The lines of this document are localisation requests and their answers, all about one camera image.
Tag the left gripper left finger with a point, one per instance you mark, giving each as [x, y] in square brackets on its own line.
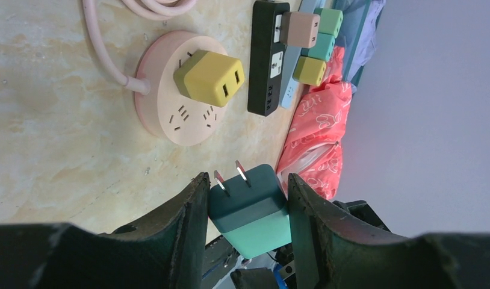
[162, 249]

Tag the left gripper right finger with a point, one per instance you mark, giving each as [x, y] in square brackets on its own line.
[334, 249]

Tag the teal USB charger plug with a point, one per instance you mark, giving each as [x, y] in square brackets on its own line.
[250, 210]

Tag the light blue power strip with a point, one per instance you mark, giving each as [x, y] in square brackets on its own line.
[291, 55]

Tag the yellow charger plug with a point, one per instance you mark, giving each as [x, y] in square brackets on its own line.
[309, 71]
[210, 77]

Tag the black power strip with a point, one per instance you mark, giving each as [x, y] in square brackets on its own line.
[266, 57]

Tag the pink brown charger plug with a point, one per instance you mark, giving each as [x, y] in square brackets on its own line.
[299, 29]

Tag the green USB charger plug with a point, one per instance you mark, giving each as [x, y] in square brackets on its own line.
[330, 21]

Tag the red patterned plastic bag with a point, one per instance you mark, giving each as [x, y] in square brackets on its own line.
[313, 148]

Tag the lavender cloth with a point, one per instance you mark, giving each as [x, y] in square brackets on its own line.
[366, 36]

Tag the teal plastic basket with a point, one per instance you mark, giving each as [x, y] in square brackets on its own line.
[356, 40]

